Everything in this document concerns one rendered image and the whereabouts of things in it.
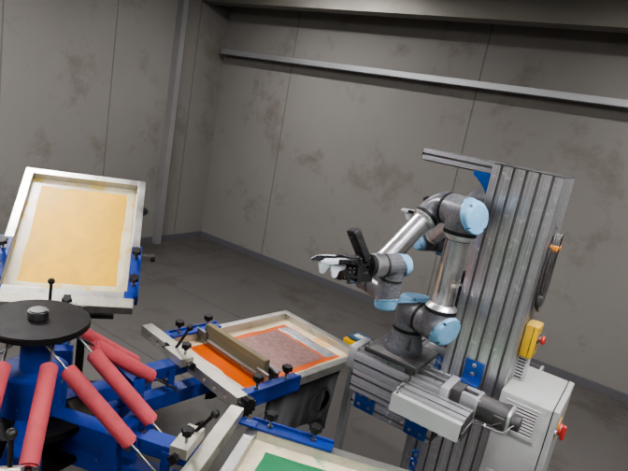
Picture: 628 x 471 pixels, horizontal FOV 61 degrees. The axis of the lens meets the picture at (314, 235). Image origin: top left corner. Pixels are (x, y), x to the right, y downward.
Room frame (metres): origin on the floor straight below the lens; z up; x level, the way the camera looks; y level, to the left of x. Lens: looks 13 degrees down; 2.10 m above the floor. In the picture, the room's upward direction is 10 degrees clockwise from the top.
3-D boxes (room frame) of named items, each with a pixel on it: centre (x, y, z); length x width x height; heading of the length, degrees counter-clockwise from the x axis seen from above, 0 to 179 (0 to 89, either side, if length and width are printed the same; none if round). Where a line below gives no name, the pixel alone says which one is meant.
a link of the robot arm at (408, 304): (1.95, -0.43, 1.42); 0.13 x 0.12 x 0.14; 34
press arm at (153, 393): (2.00, 0.40, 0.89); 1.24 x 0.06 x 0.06; 139
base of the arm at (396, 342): (1.95, -0.42, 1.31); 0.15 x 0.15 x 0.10
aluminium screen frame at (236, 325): (2.33, 0.11, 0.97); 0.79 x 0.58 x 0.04; 139
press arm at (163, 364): (1.90, 0.48, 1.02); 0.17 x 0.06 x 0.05; 139
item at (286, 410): (2.25, -0.06, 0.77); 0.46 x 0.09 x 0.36; 139
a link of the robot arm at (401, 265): (1.70, -0.28, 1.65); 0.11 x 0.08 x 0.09; 124
